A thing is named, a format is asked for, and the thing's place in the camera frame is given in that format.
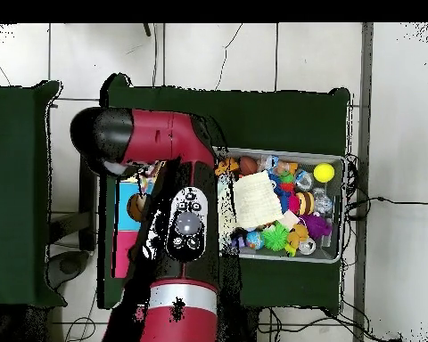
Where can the wooden box with three holes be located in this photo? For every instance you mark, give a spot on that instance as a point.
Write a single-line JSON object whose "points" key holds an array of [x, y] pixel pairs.
{"points": [[123, 249]]}

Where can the toy hamburger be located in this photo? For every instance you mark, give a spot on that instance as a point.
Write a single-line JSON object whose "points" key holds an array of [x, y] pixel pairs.
{"points": [[306, 203]]}

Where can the brown toy basketball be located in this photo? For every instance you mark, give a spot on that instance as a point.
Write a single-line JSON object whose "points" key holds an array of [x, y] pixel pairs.
{"points": [[249, 165]]}

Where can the cream waffle cloth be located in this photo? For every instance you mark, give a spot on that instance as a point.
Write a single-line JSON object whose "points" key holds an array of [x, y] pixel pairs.
{"points": [[255, 199]]}

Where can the dark green table cloth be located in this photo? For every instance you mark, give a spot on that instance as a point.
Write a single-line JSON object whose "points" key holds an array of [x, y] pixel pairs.
{"points": [[271, 114], [14, 178]]}

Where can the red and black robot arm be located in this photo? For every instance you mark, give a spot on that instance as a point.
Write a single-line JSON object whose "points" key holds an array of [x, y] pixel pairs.
{"points": [[182, 320]]}

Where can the purple spiky toy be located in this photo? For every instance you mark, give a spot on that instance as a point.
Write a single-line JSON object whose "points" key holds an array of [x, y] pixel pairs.
{"points": [[317, 226]]}

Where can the dark grey floor base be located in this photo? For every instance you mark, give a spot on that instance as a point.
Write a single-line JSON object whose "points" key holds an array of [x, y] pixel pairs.
{"points": [[69, 265]]}

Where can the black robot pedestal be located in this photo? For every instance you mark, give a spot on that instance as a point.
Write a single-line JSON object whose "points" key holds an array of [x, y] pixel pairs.
{"points": [[242, 326]]}

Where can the yellow plastic ball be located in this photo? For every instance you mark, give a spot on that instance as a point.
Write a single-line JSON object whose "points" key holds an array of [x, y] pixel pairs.
{"points": [[324, 172]]}

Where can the orange plastic building block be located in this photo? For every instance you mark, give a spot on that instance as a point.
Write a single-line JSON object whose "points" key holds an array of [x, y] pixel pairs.
{"points": [[226, 166]]}

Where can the mint green waffle cloth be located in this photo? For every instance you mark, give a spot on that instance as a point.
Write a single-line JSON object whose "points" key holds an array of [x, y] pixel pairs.
{"points": [[224, 203]]}

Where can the blue globe ball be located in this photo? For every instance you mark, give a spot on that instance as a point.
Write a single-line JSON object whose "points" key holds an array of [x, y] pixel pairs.
{"points": [[255, 239]]}

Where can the black upright panel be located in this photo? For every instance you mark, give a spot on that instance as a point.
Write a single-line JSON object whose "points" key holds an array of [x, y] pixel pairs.
{"points": [[87, 221]]}

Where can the green spiky ball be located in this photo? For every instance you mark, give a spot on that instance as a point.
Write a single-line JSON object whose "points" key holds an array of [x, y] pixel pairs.
{"points": [[275, 237]]}

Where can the brown plush toy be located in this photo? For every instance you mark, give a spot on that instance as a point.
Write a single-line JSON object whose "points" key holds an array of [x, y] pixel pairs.
{"points": [[297, 235]]}

